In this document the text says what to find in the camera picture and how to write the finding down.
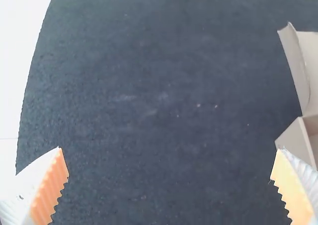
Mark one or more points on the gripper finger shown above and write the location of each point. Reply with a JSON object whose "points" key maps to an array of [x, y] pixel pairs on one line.
{"points": [[295, 192], [37, 197]]}

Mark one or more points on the cardboard box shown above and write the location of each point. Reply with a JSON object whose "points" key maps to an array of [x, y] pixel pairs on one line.
{"points": [[298, 68]]}

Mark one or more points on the black mat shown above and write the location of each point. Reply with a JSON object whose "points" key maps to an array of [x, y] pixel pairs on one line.
{"points": [[149, 98]]}

